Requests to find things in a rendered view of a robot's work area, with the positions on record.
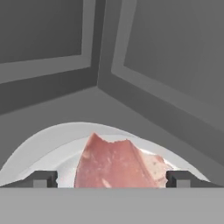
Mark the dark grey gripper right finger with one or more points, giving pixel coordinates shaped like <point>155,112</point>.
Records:
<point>179,176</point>

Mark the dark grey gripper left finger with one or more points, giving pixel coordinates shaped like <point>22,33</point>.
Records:
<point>43,176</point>

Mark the raw red steak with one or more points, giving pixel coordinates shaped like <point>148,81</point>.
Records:
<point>116,163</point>

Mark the round white plate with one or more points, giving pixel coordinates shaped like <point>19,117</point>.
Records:
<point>55,141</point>

